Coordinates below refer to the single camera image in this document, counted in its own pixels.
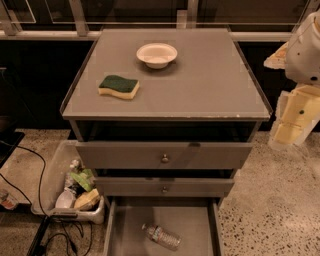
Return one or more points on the small cup on floor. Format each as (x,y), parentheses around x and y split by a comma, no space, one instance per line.
(7,200)

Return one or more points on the crumpled bottle in bin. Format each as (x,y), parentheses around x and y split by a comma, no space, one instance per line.
(70,184)

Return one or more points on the brass top drawer knob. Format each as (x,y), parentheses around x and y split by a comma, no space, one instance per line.
(165,158)

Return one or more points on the grey middle drawer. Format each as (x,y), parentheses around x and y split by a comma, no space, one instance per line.
(151,187)

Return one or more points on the white bowl in bin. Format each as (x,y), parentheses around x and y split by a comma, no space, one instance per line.
(65,200)

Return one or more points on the grey drawer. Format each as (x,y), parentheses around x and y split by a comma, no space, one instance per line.
(151,187)
(194,220)
(148,155)

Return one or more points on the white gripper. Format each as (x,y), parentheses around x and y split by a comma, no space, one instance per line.
(304,59)

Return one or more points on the clear plastic water bottle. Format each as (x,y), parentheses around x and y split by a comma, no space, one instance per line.
(161,236)

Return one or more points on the clear plastic storage bin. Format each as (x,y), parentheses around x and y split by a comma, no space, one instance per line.
(52,185)

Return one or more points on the metal window rail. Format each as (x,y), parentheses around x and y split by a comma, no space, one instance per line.
(246,20)

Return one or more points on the grey drawer cabinet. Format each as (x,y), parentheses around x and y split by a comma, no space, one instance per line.
(207,94)

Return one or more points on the green packet in bin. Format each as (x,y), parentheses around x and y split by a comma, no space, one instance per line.
(84,178)

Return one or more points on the yellow sponge in bin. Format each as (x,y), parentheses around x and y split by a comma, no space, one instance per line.
(87,200)

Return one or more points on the grey bottom drawer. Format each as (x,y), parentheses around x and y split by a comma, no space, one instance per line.
(194,220)

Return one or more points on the green yellow sponge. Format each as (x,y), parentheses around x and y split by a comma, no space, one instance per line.
(119,87)

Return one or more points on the white bowl on counter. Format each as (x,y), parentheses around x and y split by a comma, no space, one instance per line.
(156,55)

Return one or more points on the black device at left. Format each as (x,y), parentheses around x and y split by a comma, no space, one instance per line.
(9,137)

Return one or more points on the grey top drawer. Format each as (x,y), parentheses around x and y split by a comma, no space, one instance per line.
(148,155)

